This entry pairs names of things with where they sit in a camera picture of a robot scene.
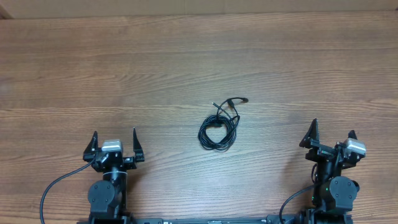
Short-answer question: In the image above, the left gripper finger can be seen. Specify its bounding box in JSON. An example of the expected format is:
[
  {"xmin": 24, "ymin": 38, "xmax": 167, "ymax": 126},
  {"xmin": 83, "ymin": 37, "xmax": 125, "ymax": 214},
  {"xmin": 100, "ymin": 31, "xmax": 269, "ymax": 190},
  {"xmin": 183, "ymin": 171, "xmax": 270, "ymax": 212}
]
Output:
[
  {"xmin": 132, "ymin": 128, "xmax": 145, "ymax": 162},
  {"xmin": 83, "ymin": 131, "xmax": 99, "ymax": 162}
]

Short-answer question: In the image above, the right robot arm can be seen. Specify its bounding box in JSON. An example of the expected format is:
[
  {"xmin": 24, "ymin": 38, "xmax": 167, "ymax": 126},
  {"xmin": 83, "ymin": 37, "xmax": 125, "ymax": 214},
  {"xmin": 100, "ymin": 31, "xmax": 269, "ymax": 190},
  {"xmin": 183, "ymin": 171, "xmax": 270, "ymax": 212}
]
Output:
[{"xmin": 295, "ymin": 119, "xmax": 366, "ymax": 223}]

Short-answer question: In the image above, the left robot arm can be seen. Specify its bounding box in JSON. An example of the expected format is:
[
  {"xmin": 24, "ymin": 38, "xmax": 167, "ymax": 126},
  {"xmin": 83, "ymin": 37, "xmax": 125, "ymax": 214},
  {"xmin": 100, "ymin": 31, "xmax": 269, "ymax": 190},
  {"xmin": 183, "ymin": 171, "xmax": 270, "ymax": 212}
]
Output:
[{"xmin": 83, "ymin": 129, "xmax": 145, "ymax": 224}]

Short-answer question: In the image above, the black cable bundle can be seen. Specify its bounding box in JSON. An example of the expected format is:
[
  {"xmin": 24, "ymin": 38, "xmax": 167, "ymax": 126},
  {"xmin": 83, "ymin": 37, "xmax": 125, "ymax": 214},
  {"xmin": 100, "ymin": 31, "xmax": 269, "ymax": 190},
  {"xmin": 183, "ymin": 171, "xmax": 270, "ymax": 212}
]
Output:
[{"xmin": 197, "ymin": 96, "xmax": 249, "ymax": 152}]

